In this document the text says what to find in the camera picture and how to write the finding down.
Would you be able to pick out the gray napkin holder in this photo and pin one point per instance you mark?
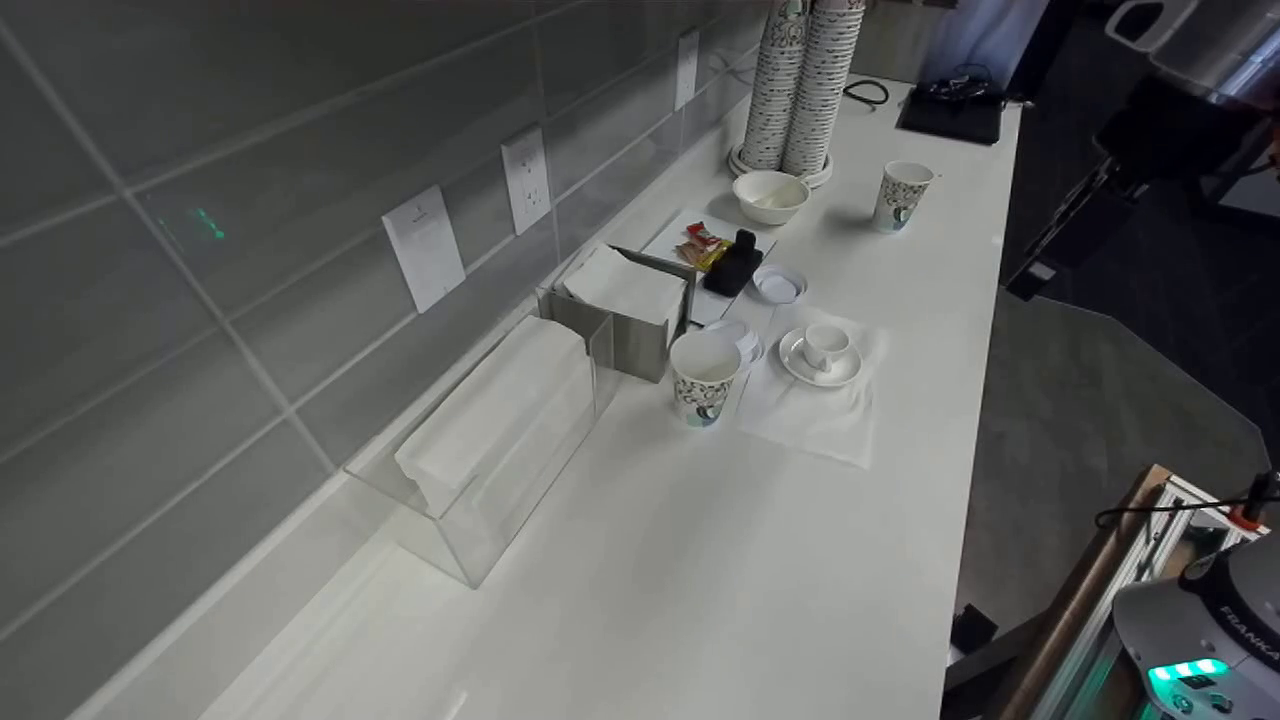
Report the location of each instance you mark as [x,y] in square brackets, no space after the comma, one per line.
[624,348]

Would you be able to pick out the white paper napkin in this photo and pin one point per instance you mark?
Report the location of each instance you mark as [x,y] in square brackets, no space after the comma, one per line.
[815,426]

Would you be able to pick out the small clear lid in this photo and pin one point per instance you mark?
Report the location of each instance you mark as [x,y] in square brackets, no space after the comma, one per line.
[749,340]

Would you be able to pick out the black mat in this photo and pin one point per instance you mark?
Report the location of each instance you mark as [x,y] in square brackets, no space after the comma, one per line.
[948,118]

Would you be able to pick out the paper cup with green logo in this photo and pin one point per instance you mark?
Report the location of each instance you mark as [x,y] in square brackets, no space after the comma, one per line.
[902,202]

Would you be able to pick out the small white wall plate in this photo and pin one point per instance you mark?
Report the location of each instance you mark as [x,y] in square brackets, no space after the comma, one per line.
[686,70]

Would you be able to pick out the white paper towel stack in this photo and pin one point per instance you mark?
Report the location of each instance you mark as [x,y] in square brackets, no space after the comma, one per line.
[493,402]

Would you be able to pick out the black floor bracket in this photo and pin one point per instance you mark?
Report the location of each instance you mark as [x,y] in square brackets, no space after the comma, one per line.
[974,627]

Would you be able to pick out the small white dish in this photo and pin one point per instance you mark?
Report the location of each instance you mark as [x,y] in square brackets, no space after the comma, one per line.
[778,280]

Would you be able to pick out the medium white wall plate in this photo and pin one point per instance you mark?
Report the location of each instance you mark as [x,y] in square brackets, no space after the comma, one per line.
[527,180]

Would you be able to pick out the white metal rack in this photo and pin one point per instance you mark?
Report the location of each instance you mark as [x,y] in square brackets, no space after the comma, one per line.
[1177,513]

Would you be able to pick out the gray robot base green light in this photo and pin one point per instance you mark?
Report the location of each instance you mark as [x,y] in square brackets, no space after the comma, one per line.
[1201,641]

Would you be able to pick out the white teacup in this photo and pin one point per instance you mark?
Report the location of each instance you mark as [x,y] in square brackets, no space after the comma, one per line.
[824,347]

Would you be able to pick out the wooden frame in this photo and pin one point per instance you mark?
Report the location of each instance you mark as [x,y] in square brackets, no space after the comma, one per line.
[1081,603]

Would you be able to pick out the yellow packet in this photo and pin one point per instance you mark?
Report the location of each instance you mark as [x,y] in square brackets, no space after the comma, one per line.
[719,254]

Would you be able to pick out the clear acrylic box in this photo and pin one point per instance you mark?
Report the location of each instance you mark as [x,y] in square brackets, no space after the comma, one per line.
[504,513]

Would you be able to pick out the white napkin stack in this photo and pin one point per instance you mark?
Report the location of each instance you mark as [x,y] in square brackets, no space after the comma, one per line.
[623,286]

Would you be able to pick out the large white wall plate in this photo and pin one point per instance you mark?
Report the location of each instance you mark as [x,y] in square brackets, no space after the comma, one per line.
[426,245]

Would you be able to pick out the white bowl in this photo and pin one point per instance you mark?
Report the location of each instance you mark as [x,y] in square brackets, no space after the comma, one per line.
[770,197]

